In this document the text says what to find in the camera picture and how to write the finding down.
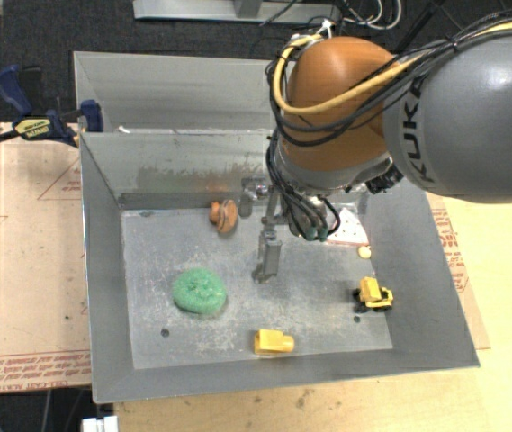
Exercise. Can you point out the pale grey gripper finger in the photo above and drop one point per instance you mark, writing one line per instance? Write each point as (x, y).
(273, 259)
(259, 259)

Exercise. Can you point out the white card with red dots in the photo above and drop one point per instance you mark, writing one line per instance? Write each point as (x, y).
(350, 232)

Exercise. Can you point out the grey metal bin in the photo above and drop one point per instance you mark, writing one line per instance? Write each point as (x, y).
(282, 313)

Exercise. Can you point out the orange-brown toy figure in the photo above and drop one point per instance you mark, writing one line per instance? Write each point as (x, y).
(224, 216)

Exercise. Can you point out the green round scrub sponge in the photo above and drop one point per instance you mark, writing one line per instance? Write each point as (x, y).
(199, 291)

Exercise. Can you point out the small cream ball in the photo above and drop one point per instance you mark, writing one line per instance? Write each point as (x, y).
(364, 252)

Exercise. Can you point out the yellow plastic block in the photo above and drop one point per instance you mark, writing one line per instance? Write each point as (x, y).
(271, 341)

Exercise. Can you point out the yellow toy truck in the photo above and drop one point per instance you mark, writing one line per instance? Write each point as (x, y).
(374, 294)

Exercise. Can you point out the brown cardboard board red print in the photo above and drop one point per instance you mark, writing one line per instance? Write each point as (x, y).
(35, 263)

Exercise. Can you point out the black cylinder on white bracket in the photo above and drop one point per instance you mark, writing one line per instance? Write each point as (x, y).
(383, 180)

